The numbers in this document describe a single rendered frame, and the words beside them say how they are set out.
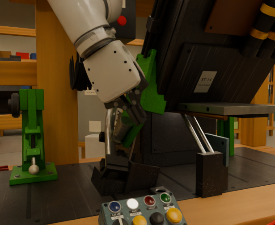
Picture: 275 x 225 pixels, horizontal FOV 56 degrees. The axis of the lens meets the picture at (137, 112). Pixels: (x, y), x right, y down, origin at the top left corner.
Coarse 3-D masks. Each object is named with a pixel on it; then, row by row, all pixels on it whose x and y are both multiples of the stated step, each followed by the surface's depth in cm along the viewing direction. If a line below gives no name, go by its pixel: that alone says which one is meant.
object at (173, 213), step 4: (172, 208) 49; (176, 208) 49; (168, 212) 48; (172, 212) 48; (176, 212) 48; (180, 212) 49; (168, 216) 48; (172, 216) 48; (176, 216) 48; (180, 216) 48; (172, 220) 47; (176, 220) 47; (180, 220) 48
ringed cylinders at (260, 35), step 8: (272, 0) 56; (264, 8) 57; (272, 8) 56; (264, 16) 58; (272, 16) 57; (256, 24) 60; (264, 24) 59; (272, 24) 59; (256, 32) 60; (264, 32) 60; (272, 32) 62; (248, 40) 62; (256, 40) 61; (264, 40) 64; (272, 40) 63; (240, 48) 65; (248, 48) 63; (256, 48) 62; (264, 48) 64; (272, 48) 64; (248, 56) 64; (264, 56) 65; (272, 56) 67
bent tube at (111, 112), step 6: (114, 108) 80; (108, 114) 80; (114, 114) 80; (108, 120) 79; (114, 120) 80; (108, 126) 77; (108, 132) 76; (108, 138) 74; (108, 144) 72; (114, 144) 73; (108, 150) 71; (114, 150) 71
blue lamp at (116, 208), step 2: (112, 202) 48; (114, 202) 48; (116, 202) 48; (110, 204) 48; (112, 204) 48; (114, 204) 48; (116, 204) 48; (118, 204) 48; (110, 206) 48; (112, 206) 48; (114, 206) 48; (116, 206) 48; (118, 206) 48; (110, 208) 47; (112, 208) 47; (114, 208) 47; (116, 208) 47; (118, 208) 48; (112, 210) 47; (114, 210) 47; (116, 210) 47
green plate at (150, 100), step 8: (136, 56) 78; (152, 56) 67; (144, 64) 70; (152, 64) 68; (144, 72) 69; (152, 72) 69; (152, 80) 69; (136, 88) 71; (152, 88) 69; (144, 96) 67; (152, 96) 70; (160, 96) 70; (144, 104) 69; (152, 104) 70; (160, 104) 71; (152, 112) 73; (160, 112) 71
